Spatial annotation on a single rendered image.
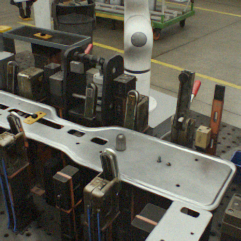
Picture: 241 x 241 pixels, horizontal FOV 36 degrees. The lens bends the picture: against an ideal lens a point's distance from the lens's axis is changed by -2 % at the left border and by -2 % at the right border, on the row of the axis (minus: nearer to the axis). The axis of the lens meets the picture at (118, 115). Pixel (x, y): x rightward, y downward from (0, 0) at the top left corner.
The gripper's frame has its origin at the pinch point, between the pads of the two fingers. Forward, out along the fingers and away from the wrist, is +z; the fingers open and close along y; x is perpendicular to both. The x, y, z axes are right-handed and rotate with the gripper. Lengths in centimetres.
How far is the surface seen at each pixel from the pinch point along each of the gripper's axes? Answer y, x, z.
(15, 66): 13.9, 19.9, 15.0
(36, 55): 1.0, 10.3, 15.9
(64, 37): -8.6, 18.4, 8.1
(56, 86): 5.1, 36.8, 19.2
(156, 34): -271, -228, 115
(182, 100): -14, 82, 11
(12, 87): 16.5, 20.3, 23.1
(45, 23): -150, -321, 101
